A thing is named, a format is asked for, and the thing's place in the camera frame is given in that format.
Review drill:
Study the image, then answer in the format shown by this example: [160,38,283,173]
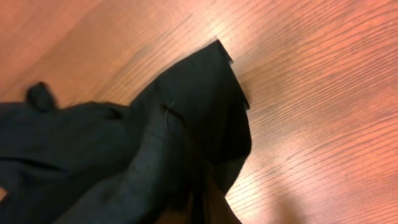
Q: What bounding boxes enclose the black t-shirt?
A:
[1,40,252,223]

